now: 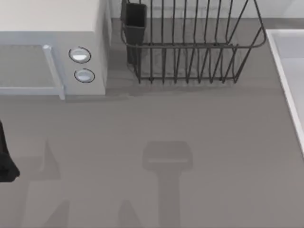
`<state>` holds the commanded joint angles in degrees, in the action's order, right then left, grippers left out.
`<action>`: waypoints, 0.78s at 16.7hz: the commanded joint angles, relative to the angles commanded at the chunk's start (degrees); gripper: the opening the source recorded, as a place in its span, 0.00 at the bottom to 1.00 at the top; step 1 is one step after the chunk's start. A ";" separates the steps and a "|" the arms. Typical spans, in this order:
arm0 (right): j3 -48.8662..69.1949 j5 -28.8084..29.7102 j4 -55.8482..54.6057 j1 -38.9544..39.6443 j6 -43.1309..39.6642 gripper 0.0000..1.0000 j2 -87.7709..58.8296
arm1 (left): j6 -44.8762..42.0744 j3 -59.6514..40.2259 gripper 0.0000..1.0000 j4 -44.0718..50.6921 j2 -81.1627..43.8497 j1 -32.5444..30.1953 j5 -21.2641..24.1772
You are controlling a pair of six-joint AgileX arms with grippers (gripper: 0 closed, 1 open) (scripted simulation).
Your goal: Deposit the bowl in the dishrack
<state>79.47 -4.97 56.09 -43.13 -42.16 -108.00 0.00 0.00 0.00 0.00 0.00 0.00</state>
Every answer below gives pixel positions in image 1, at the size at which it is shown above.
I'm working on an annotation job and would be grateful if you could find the round silver microwave knob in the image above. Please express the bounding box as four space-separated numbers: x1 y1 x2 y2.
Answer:
74 68 95 84
68 46 92 64

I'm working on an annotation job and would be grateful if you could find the dark cutlery holder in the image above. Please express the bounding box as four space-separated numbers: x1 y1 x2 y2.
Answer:
120 0 148 65

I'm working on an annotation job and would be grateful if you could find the microwave glass door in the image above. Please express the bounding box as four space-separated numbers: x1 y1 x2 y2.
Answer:
0 44 66 100

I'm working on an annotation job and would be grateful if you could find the pale microwave oven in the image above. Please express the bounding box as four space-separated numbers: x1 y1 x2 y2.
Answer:
0 0 112 101

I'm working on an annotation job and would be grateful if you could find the dark wire dish rack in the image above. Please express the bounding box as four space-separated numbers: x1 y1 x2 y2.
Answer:
120 0 266 85

